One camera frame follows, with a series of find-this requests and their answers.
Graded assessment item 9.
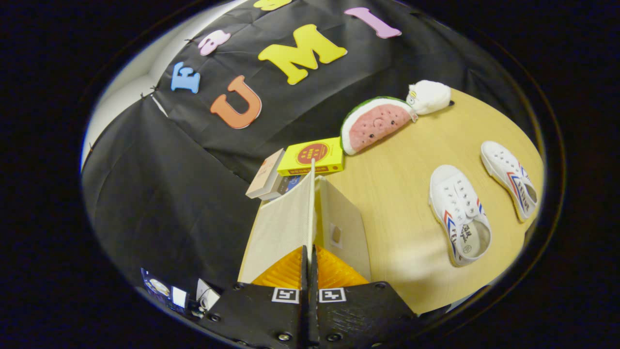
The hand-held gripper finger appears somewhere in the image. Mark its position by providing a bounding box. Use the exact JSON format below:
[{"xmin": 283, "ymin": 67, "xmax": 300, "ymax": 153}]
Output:
[
  {"xmin": 199, "ymin": 245, "xmax": 309, "ymax": 349},
  {"xmin": 309, "ymin": 245, "xmax": 417, "ymax": 349}
]

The beige storage box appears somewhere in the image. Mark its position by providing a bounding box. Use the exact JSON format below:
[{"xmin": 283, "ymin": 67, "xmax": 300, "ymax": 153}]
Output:
[{"xmin": 237, "ymin": 158, "xmax": 372, "ymax": 286}]

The white striped shoe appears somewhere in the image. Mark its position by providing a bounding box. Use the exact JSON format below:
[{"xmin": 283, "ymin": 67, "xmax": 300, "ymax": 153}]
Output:
[
  {"xmin": 429, "ymin": 165, "xmax": 493, "ymax": 268},
  {"xmin": 480, "ymin": 141, "xmax": 538, "ymax": 223}
]

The blue white printed box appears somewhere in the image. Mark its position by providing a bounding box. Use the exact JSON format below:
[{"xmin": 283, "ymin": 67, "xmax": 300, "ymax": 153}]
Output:
[{"xmin": 140, "ymin": 268, "xmax": 188, "ymax": 311}]

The blue book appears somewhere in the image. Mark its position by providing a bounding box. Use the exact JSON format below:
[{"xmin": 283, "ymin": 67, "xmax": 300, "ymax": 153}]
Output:
[{"xmin": 279, "ymin": 174, "xmax": 306, "ymax": 195}]

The white device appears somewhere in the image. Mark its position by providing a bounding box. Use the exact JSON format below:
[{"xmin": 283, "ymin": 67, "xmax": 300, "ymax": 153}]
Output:
[{"xmin": 196, "ymin": 279, "xmax": 221, "ymax": 311}]

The yellow book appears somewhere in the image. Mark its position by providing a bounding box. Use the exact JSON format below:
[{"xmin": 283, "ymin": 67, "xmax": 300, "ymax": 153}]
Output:
[{"xmin": 277, "ymin": 137, "xmax": 344, "ymax": 176}]

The watermelon slice plush toy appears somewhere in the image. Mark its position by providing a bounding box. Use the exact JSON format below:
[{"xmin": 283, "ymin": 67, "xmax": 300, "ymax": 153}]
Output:
[{"xmin": 340, "ymin": 96, "xmax": 418, "ymax": 156}]

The white plush toy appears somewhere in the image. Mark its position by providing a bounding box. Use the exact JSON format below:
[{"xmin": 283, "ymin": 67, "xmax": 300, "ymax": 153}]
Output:
[{"xmin": 406, "ymin": 80, "xmax": 452, "ymax": 116}]

